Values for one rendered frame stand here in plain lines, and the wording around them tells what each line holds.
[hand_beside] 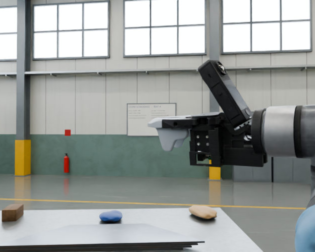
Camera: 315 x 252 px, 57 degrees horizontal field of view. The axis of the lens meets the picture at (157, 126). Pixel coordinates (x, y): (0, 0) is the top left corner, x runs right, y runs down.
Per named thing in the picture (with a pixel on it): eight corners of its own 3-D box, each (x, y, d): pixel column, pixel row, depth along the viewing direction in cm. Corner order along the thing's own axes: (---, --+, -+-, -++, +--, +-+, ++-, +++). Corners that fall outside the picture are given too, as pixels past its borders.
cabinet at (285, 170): (273, 182, 789) (273, 111, 792) (269, 179, 838) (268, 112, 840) (312, 183, 777) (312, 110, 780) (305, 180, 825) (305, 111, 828)
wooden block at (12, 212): (16, 221, 124) (16, 209, 124) (1, 221, 123) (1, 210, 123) (23, 214, 133) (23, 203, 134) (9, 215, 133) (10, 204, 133)
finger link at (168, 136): (141, 152, 53) (186, 154, 48) (138, 119, 53) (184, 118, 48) (150, 148, 56) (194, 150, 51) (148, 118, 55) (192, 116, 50)
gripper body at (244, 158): (185, 165, 48) (261, 170, 41) (181, 113, 47) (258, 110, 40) (204, 155, 54) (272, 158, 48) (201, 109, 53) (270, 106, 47)
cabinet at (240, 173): (234, 182, 802) (233, 111, 805) (231, 179, 850) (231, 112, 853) (271, 182, 790) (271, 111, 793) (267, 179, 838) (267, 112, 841)
